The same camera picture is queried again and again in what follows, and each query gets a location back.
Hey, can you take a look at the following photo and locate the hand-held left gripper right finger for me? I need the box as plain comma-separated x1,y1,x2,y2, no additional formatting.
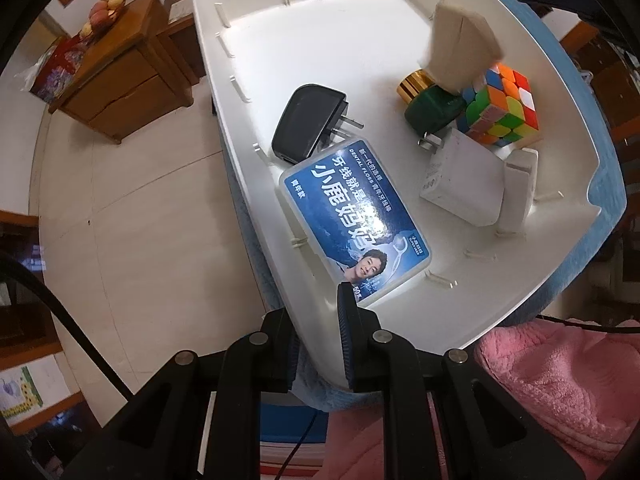
336,282,586,480

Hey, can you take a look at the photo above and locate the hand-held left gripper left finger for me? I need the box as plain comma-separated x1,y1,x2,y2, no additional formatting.
100,309,303,480

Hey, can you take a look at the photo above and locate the blue-labelled clear floss box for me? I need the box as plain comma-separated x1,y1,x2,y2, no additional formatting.
278,136,432,308

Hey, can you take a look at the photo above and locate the white cube charger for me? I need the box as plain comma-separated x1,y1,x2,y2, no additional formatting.
417,127,507,228

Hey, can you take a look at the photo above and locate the white rectangular case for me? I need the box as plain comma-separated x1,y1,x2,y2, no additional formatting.
496,147,540,235

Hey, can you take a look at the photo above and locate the green bottle with gold cap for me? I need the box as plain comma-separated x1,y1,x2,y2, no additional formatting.
397,71,467,137

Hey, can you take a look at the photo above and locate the colourful puzzle cube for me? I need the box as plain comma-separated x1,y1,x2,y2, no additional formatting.
456,62,542,148

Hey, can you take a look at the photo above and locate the white plastic bin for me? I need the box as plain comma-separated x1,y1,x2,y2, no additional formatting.
187,0,601,392

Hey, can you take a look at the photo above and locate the beige block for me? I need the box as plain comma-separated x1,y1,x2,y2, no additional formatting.
425,0,503,92

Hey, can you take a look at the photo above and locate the blue white box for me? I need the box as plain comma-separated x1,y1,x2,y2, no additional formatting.
260,392,328,480

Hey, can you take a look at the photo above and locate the pink cloth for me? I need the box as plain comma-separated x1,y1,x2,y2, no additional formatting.
325,317,640,480

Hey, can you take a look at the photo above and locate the black charger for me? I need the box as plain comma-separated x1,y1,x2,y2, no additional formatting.
271,85,365,166

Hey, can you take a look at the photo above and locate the dark wooden shelf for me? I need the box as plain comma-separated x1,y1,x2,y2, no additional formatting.
0,207,66,361

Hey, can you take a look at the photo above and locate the blue blanket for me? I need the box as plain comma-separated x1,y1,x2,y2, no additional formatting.
222,0,628,391

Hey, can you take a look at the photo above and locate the wooden cabinet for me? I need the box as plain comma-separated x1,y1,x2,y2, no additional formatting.
48,0,205,145

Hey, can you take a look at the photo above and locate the red printed box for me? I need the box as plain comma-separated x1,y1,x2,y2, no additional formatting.
29,36,86,106

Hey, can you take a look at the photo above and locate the pile of fruit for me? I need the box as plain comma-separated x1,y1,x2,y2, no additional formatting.
79,0,128,40

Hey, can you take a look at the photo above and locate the thin black cable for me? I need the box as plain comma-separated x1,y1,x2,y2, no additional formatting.
272,410,316,480

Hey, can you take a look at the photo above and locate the thick black cable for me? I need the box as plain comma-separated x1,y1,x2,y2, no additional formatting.
0,252,133,401

